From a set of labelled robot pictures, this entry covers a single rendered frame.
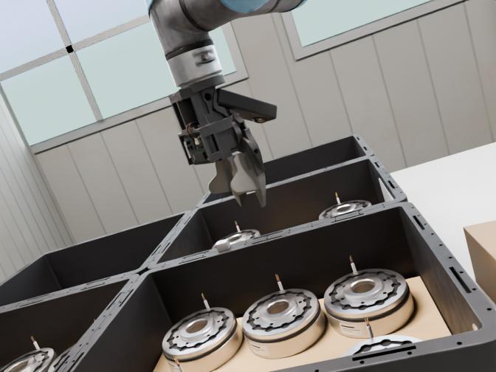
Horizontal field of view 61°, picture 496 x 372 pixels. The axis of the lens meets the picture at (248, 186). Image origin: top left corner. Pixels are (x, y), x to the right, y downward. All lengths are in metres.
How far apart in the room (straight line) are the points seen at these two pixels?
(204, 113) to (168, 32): 0.12
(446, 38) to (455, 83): 0.23
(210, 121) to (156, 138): 1.78
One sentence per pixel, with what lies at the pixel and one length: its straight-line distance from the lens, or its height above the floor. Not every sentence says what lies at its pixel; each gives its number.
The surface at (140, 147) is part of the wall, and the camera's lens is 2.45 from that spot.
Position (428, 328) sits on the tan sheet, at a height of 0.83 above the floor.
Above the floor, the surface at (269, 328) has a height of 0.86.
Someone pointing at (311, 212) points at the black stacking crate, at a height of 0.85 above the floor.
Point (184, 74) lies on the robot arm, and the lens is 0.63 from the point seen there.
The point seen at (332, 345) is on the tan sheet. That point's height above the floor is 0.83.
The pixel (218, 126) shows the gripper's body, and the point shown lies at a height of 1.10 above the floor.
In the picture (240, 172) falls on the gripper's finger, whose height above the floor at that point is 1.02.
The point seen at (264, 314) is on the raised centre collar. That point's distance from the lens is 0.55.
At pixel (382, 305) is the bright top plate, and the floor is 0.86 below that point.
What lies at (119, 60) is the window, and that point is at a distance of 2.43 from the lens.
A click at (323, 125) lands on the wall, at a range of 2.29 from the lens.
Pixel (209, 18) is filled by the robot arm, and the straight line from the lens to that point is 0.60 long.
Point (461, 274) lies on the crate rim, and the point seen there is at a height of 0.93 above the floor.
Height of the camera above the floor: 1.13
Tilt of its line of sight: 12 degrees down
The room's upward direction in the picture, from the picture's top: 19 degrees counter-clockwise
